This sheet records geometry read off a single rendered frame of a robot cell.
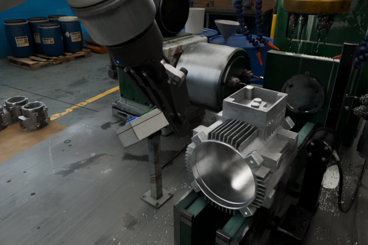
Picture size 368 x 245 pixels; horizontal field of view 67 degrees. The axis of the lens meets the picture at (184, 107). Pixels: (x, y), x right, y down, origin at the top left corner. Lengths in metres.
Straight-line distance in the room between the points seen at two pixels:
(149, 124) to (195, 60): 0.39
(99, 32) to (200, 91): 0.67
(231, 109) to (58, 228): 0.54
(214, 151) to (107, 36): 0.45
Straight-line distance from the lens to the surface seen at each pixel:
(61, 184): 0.99
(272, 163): 0.57
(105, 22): 0.33
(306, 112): 1.07
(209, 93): 0.95
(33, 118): 2.83
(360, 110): 0.87
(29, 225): 0.89
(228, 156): 0.74
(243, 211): 0.62
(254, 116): 0.59
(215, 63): 0.95
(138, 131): 0.66
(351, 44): 0.76
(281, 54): 1.06
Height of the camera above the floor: 1.38
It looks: 25 degrees down
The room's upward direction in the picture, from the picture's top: straight up
